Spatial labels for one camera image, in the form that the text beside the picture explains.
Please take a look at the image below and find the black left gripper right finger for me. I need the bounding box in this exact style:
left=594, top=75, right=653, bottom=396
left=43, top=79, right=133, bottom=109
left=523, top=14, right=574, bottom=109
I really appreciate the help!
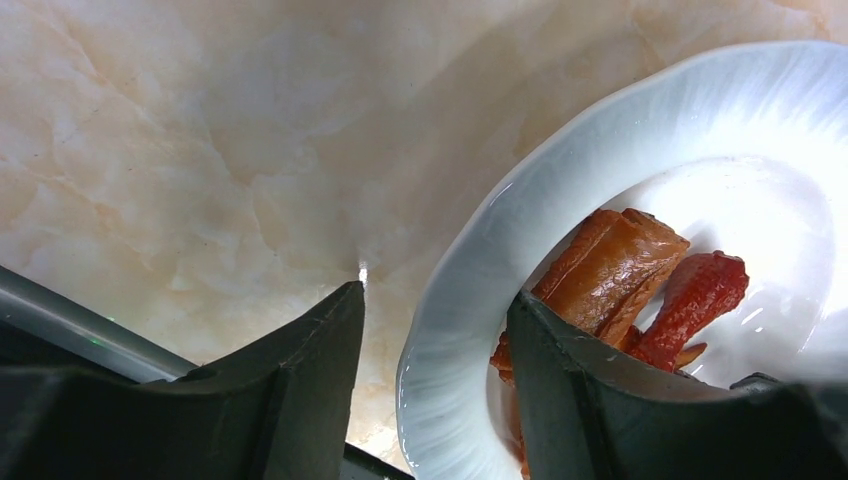
left=507, top=292, right=847, bottom=479

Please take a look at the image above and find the orange fried food piece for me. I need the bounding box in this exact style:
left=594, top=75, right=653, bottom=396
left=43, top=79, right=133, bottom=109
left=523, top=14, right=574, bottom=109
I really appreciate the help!
left=489, top=331, right=531, bottom=480

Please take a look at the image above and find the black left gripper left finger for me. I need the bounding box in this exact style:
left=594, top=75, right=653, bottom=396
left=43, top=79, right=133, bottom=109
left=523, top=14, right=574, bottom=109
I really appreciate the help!
left=1, top=281, right=365, bottom=479

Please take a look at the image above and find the orange sausage piece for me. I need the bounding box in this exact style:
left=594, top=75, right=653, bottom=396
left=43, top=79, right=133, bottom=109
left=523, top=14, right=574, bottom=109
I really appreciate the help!
left=532, top=208, right=690, bottom=346

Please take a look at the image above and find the red sausage piece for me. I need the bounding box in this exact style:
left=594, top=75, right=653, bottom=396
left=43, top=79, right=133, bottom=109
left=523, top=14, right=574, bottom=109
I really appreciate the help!
left=622, top=250, right=749, bottom=372

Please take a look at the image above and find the white paper plate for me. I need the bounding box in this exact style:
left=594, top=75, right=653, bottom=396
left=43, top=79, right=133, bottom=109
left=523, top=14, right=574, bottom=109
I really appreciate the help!
left=396, top=41, right=847, bottom=479

